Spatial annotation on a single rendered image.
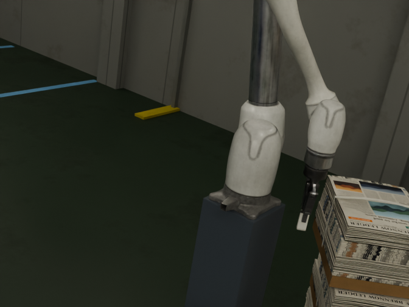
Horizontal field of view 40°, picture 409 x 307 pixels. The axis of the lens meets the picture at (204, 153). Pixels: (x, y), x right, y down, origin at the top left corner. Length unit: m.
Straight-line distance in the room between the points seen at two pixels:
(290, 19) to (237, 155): 0.44
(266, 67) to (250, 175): 0.37
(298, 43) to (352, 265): 0.70
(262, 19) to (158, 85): 4.13
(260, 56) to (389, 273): 0.79
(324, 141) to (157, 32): 4.25
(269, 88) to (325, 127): 0.26
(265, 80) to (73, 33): 5.04
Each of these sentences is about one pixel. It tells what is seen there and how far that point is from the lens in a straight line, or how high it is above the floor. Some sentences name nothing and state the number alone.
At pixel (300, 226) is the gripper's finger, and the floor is 0.94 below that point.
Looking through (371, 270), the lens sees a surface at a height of 0.91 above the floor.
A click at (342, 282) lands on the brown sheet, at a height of 0.86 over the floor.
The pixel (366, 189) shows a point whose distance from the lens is 2.05.
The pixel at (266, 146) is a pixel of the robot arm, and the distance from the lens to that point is 1.75.
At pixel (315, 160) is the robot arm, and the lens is 1.80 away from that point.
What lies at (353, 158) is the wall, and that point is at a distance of 4.89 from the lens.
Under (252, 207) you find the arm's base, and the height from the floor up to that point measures 1.02.
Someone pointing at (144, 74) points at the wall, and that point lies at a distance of 6.06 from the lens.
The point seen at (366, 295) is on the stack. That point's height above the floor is 0.83.
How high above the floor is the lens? 1.84
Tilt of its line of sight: 22 degrees down
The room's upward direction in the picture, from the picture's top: 10 degrees clockwise
